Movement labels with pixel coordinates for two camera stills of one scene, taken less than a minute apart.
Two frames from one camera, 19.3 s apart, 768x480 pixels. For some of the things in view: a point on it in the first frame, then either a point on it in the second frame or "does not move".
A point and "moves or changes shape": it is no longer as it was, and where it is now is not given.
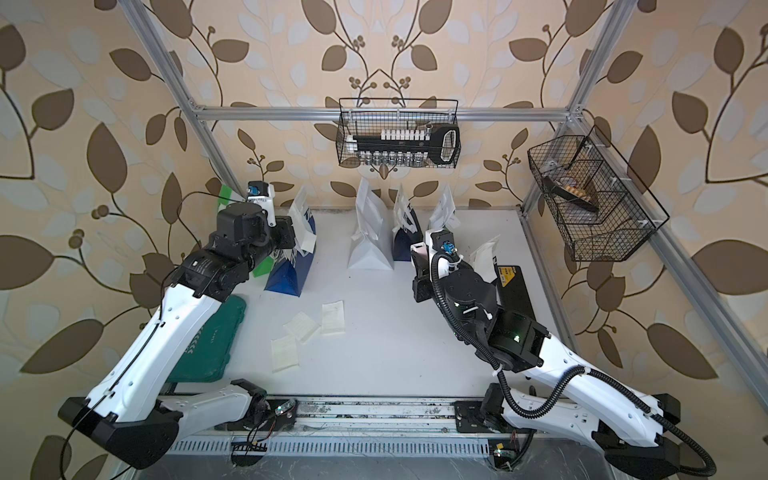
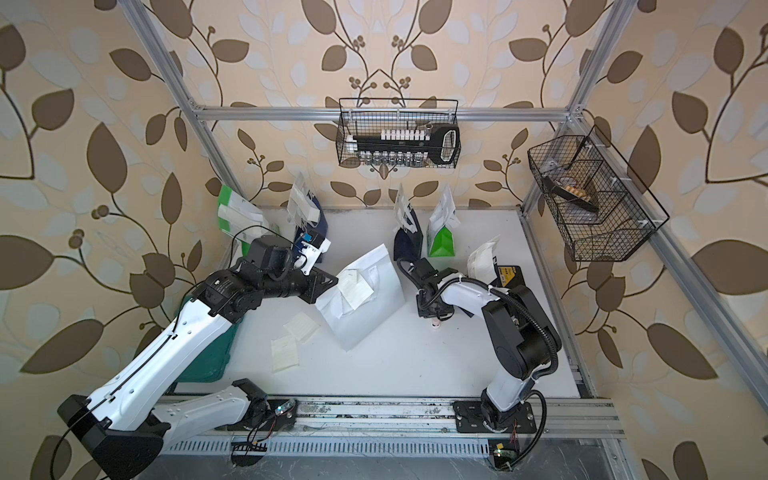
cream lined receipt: x=333 y=318 to x=355 y=292
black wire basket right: x=602 y=208 does not move
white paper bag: x=372 y=241 to x=351 y=326
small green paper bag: x=444 y=216 does not move
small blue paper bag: x=290 y=267 moves or changes shape
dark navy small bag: x=404 y=239 does not move
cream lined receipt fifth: x=302 y=327 does not move
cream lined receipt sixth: x=285 y=353 does not move
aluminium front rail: x=432 y=416 does not move
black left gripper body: x=279 y=234 to x=312 y=280
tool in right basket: x=572 y=193 does not move
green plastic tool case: x=206 y=356 does not move
